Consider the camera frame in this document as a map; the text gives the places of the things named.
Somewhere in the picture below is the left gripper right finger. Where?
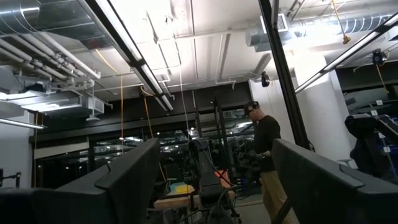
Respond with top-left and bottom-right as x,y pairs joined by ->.
272,138 -> 398,224

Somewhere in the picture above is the black hanging cable reel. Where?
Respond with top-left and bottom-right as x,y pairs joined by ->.
260,70 -> 271,88
371,49 -> 388,67

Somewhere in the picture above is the rectangular silver ceiling duct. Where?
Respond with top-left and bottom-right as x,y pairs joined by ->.
0,0 -> 113,50

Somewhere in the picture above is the black bulky equipment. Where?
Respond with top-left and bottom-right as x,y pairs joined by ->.
344,113 -> 398,184

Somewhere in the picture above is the shelf with blue bins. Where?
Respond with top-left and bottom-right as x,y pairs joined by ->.
340,83 -> 398,184

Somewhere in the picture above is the long ceiling light strip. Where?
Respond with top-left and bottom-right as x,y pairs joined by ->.
294,12 -> 398,94
93,0 -> 174,112
0,117 -> 47,130

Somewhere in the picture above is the white ceiling pipe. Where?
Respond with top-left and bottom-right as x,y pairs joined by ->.
0,39 -> 68,80
18,30 -> 102,80

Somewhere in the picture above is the black aluminium table frame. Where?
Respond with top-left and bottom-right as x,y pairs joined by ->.
258,0 -> 315,224

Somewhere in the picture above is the orange hanging cord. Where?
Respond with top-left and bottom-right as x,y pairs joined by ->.
141,88 -> 168,183

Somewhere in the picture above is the round silver spiral duct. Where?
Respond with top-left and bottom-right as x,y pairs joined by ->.
245,11 -> 398,47

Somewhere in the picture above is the person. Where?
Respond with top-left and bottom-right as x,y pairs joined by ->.
243,100 -> 300,224

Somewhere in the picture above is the yellow cord with brass plug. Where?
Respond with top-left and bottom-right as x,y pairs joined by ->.
330,0 -> 352,45

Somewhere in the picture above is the wooden background table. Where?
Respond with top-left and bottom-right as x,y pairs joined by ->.
153,182 -> 200,210

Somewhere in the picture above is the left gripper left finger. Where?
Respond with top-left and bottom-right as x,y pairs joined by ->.
0,138 -> 161,224

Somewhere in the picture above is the white ceiling air unit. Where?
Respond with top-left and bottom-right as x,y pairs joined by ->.
0,90 -> 105,121

